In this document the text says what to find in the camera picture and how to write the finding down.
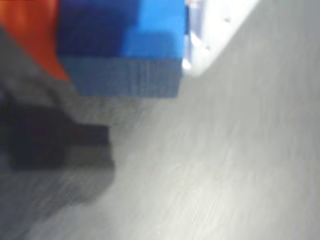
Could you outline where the blue wooden cube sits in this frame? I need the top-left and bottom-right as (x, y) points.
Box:
(55, 0), (188, 99)

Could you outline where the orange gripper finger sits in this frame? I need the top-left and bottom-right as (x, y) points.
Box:
(0, 0), (71, 82)

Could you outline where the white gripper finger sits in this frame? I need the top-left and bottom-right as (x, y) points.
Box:
(181, 0), (261, 77)

